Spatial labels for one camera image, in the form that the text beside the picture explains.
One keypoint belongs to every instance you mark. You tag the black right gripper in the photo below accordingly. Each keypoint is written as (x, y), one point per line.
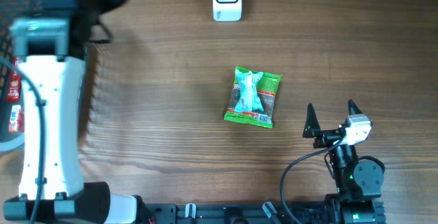
(313, 129)

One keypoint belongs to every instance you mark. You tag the green snack bag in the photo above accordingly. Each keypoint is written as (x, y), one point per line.
(267, 89)

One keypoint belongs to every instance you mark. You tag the light teal tissue packet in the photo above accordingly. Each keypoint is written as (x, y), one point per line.
(249, 100)

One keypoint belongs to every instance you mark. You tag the red chocolate bar wrapper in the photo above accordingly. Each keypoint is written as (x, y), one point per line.
(14, 90)

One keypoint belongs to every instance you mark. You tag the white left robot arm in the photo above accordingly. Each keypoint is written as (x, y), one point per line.
(50, 43)

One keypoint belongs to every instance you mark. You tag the grey plastic mesh basket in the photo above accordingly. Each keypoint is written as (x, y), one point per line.
(10, 10)

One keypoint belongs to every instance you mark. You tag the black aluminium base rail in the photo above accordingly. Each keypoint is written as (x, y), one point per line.
(269, 213)

